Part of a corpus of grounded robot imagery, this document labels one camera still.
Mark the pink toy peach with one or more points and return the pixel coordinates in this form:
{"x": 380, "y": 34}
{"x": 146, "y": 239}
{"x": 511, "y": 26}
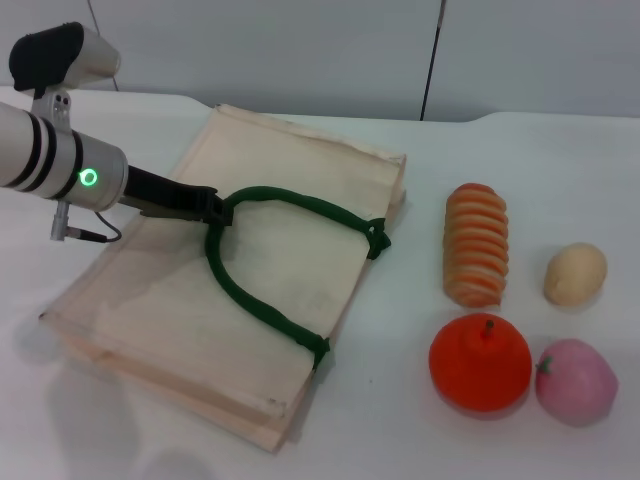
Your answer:
{"x": 577, "y": 382}

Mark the beige toy potato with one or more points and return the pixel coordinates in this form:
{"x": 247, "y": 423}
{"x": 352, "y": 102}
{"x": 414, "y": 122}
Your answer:
{"x": 575, "y": 272}

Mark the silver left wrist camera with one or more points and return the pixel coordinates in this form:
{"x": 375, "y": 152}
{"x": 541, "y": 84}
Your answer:
{"x": 55, "y": 55}

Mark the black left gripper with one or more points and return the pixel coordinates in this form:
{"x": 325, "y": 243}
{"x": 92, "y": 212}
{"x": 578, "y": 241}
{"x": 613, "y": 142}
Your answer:
{"x": 165, "y": 195}

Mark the orange striped toy bread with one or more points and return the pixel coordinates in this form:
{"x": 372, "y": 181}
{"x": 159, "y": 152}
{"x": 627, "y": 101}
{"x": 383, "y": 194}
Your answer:
{"x": 477, "y": 245}

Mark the orange toy fruit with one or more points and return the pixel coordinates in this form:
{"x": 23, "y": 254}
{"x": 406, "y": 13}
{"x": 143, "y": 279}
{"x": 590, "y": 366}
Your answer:
{"x": 475, "y": 370}

